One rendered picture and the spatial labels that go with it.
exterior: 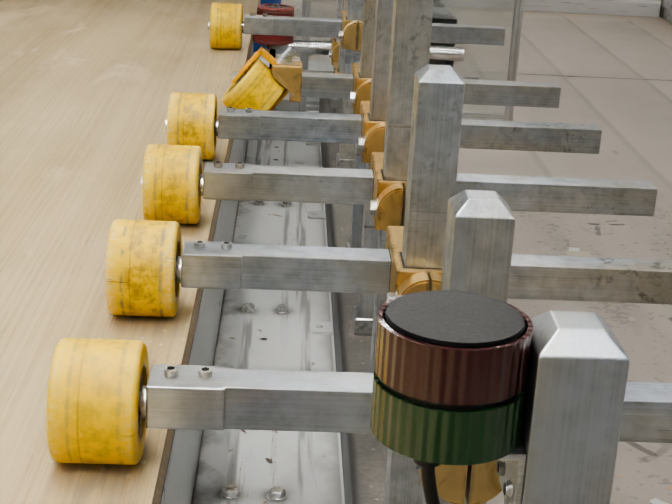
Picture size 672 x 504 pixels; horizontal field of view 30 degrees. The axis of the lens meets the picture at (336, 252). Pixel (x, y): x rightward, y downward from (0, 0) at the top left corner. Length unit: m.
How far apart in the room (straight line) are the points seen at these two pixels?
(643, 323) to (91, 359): 2.92
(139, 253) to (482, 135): 0.62
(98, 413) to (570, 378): 0.38
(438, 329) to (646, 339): 3.06
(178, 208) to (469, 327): 0.81
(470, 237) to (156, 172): 0.59
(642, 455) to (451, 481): 2.15
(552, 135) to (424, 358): 1.10
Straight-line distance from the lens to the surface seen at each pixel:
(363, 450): 1.28
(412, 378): 0.47
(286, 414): 0.81
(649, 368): 3.34
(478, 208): 0.72
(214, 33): 2.23
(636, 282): 1.08
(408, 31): 1.20
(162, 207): 1.26
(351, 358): 1.48
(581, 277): 1.06
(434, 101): 0.96
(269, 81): 1.75
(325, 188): 1.27
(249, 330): 1.76
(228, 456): 1.43
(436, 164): 0.97
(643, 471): 2.83
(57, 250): 1.22
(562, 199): 1.30
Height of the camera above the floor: 1.31
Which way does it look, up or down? 19 degrees down
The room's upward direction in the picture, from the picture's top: 3 degrees clockwise
